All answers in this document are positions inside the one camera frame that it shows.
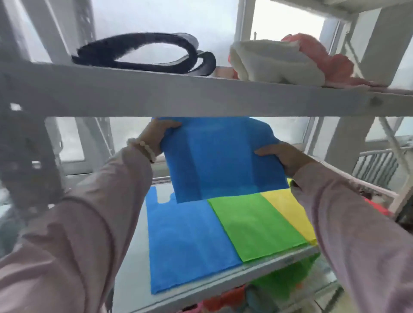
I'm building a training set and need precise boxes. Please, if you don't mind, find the white metal railing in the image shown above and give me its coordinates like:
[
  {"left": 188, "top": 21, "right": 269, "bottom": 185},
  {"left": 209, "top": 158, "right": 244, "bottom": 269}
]
[{"left": 352, "top": 146, "right": 413, "bottom": 191}]

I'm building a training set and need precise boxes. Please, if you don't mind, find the flat blue non-woven bag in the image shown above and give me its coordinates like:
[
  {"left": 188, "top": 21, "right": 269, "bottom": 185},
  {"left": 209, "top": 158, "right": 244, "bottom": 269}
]
[{"left": 145, "top": 186, "right": 243, "bottom": 295}]

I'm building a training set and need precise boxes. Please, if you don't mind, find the person's left hand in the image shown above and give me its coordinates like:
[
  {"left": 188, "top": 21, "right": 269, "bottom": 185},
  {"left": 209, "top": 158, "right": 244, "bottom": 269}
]
[{"left": 137, "top": 118, "right": 182, "bottom": 158}]

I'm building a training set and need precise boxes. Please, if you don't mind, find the white folded cloth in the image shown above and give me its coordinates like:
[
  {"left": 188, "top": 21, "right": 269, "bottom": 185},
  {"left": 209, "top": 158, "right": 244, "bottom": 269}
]
[{"left": 229, "top": 39, "right": 326, "bottom": 87}]

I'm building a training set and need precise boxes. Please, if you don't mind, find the person's right hand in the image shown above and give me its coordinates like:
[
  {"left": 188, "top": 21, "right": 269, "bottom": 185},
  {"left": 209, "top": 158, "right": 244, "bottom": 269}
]
[{"left": 254, "top": 142, "right": 315, "bottom": 178}]

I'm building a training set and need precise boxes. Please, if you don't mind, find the green bag under shelf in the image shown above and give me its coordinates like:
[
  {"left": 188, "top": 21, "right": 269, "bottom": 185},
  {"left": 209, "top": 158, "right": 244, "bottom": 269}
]
[{"left": 250, "top": 253, "right": 320, "bottom": 299}]

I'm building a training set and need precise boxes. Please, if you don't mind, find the white metal shelf rack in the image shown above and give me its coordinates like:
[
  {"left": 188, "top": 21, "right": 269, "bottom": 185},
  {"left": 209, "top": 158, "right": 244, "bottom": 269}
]
[{"left": 0, "top": 0, "right": 413, "bottom": 313}]

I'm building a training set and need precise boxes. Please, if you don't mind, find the yellow non-woven bag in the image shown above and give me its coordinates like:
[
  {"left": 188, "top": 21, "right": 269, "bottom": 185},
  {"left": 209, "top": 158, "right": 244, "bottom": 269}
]
[{"left": 261, "top": 179, "right": 318, "bottom": 246}]

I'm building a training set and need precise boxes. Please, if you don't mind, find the person's right forearm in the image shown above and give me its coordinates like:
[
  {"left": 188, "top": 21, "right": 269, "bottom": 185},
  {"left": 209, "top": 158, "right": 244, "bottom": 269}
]
[{"left": 288, "top": 161, "right": 413, "bottom": 313}]

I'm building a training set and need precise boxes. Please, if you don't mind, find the orange item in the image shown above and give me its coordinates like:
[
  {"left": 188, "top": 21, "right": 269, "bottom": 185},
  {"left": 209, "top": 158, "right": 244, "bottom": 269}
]
[{"left": 203, "top": 285, "right": 247, "bottom": 312}]

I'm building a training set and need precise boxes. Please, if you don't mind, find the white bead bracelet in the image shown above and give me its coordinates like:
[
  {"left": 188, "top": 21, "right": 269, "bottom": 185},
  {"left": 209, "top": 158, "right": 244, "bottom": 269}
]
[{"left": 126, "top": 138, "right": 157, "bottom": 164}]

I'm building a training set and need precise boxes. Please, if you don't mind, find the blue non-woven bag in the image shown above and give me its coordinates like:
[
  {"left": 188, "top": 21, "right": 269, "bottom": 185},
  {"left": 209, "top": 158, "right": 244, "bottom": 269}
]
[
  {"left": 152, "top": 117, "right": 290, "bottom": 204},
  {"left": 145, "top": 186, "right": 243, "bottom": 295}
]

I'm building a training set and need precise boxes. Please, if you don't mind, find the black strap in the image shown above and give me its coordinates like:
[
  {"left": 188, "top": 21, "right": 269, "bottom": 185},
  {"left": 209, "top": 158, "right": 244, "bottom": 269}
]
[{"left": 71, "top": 32, "right": 217, "bottom": 77}]

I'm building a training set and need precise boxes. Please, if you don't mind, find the green non-woven bag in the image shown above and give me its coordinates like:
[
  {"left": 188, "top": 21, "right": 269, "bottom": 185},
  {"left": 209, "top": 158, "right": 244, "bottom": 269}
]
[{"left": 207, "top": 192, "right": 308, "bottom": 262}]

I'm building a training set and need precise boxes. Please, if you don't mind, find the person's left forearm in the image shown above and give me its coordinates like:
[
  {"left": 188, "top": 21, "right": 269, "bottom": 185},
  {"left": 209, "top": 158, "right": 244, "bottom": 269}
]
[{"left": 0, "top": 147, "right": 154, "bottom": 313}]

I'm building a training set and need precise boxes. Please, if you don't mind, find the pink cloth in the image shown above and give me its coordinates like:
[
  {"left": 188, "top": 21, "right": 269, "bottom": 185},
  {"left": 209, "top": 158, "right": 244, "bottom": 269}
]
[{"left": 228, "top": 33, "right": 384, "bottom": 88}]

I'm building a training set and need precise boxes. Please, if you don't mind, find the red item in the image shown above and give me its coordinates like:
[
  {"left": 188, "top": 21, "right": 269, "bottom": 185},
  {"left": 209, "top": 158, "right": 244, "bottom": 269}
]
[{"left": 364, "top": 197, "right": 395, "bottom": 218}]

